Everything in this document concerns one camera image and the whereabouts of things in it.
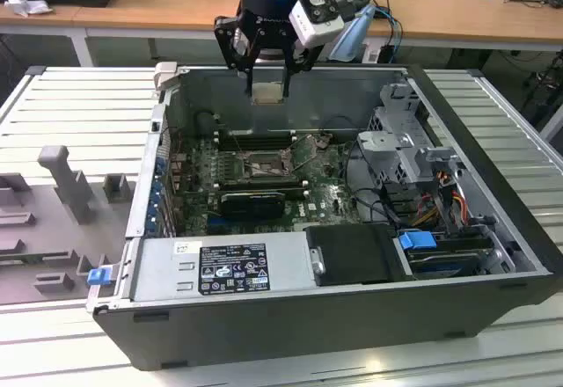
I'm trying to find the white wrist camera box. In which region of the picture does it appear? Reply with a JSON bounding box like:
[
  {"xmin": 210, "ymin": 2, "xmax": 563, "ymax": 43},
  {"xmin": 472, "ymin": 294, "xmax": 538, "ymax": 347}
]
[{"xmin": 288, "ymin": 0, "xmax": 347, "ymax": 49}]

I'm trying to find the black open PC case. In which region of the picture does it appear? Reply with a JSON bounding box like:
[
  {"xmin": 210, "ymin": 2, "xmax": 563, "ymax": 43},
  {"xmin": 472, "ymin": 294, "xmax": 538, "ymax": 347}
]
[{"xmin": 85, "ymin": 62, "xmax": 563, "ymax": 373}]

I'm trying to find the thin metal locking lever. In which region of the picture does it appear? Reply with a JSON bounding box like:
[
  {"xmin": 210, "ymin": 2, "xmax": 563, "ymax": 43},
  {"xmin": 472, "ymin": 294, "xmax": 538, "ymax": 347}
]
[
  {"xmin": 231, "ymin": 133, "xmax": 247, "ymax": 162},
  {"xmin": 292, "ymin": 138, "xmax": 325, "ymax": 172}
]

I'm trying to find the blue cable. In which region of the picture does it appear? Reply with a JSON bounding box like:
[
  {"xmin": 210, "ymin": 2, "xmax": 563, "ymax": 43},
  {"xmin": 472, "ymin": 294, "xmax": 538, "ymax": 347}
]
[{"xmin": 372, "ymin": 4, "xmax": 404, "ymax": 50}]

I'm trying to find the green motherboard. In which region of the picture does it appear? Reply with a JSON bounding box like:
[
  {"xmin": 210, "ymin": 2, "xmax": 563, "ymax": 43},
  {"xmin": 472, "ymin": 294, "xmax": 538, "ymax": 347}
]
[{"xmin": 169, "ymin": 129, "xmax": 366, "ymax": 237}]

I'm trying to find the hard disk in blue carrier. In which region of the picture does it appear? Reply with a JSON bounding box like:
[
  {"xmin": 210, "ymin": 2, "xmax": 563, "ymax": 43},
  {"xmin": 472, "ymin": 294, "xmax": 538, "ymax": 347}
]
[{"xmin": 398, "ymin": 228, "xmax": 494, "ymax": 278}]

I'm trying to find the grey parts rack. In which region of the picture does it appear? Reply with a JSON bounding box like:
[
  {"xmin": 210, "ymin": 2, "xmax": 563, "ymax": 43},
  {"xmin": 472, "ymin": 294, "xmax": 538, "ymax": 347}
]
[{"xmin": 0, "ymin": 144, "xmax": 135, "ymax": 307}]

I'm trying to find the blue plastic release latch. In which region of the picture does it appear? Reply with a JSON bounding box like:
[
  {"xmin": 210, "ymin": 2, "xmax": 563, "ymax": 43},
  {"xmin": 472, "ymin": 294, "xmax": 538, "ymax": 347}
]
[{"xmin": 87, "ymin": 267, "xmax": 111, "ymax": 286}]

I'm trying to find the black graphics card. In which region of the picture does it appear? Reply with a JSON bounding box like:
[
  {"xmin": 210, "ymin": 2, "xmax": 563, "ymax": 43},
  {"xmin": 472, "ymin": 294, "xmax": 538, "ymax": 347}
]
[{"xmin": 219, "ymin": 191, "xmax": 286, "ymax": 220}]

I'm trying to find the grey metal drive cage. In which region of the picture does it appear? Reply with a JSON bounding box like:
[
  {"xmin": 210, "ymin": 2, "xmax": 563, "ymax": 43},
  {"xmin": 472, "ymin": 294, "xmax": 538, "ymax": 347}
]
[{"xmin": 355, "ymin": 81, "xmax": 467, "ymax": 194}]

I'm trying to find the metal socket cover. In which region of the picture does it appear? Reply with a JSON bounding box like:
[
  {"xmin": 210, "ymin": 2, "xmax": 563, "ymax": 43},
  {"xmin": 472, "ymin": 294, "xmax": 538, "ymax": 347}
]
[{"xmin": 283, "ymin": 134, "xmax": 329, "ymax": 172}]

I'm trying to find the crumpled white paper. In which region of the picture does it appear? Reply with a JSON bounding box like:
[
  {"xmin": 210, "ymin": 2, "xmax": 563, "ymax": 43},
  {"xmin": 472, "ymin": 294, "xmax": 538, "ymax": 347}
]
[{"xmin": 4, "ymin": 0, "xmax": 55, "ymax": 18}]

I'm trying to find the grey plastic case latch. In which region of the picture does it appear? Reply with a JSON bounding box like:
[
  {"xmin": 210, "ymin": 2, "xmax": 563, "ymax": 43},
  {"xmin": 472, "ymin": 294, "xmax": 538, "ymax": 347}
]
[{"xmin": 153, "ymin": 62, "xmax": 179, "ymax": 93}]

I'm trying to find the black cylindrical component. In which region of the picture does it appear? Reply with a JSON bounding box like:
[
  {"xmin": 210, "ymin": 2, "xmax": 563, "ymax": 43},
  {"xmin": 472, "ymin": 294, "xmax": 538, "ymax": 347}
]
[{"xmin": 194, "ymin": 111, "xmax": 217, "ymax": 138}]

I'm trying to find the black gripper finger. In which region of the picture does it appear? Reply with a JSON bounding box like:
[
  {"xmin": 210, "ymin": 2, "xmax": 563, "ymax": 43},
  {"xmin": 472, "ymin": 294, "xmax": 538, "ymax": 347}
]
[
  {"xmin": 282, "ymin": 46, "xmax": 325, "ymax": 98},
  {"xmin": 214, "ymin": 15, "xmax": 260, "ymax": 98}
]

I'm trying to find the coloured power wire bundle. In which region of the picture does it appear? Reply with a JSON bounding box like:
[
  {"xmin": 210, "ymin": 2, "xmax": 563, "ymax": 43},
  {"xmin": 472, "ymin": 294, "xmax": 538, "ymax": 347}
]
[{"xmin": 415, "ymin": 171, "xmax": 472, "ymax": 230}]

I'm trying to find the black wire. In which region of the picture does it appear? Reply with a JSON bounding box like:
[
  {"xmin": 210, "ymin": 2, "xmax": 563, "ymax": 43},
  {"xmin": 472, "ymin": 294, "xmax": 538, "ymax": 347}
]
[{"xmin": 342, "ymin": 139, "xmax": 397, "ymax": 226}]

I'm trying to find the grey power supply unit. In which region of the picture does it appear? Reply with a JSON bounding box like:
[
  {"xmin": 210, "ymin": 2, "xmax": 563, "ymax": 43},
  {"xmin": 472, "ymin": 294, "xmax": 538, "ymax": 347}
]
[{"xmin": 131, "ymin": 232, "xmax": 316, "ymax": 303}]

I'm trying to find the black RAM slot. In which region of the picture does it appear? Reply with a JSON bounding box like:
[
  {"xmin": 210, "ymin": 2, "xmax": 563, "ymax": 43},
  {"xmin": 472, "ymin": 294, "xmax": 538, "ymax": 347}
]
[
  {"xmin": 217, "ymin": 129, "xmax": 296, "ymax": 142},
  {"xmin": 217, "ymin": 184, "xmax": 305, "ymax": 199},
  {"xmin": 217, "ymin": 175, "xmax": 303, "ymax": 187},
  {"xmin": 217, "ymin": 140, "xmax": 296, "ymax": 151}
]

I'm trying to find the square silver CPU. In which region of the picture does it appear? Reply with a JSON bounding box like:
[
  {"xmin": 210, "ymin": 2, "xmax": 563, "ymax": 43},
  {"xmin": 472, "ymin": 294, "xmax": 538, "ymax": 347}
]
[{"xmin": 251, "ymin": 82, "xmax": 286, "ymax": 106}]

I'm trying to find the wooden office desk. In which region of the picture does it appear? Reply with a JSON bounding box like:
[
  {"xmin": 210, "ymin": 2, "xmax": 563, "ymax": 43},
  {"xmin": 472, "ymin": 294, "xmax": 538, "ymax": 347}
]
[
  {"xmin": 0, "ymin": 0, "xmax": 120, "ymax": 69},
  {"xmin": 72, "ymin": 0, "xmax": 563, "ymax": 69}
]

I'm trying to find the CPU socket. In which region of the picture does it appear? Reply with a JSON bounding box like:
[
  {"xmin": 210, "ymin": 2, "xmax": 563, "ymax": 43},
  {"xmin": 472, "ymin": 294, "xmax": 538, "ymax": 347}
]
[{"xmin": 239, "ymin": 149, "xmax": 294, "ymax": 178}]

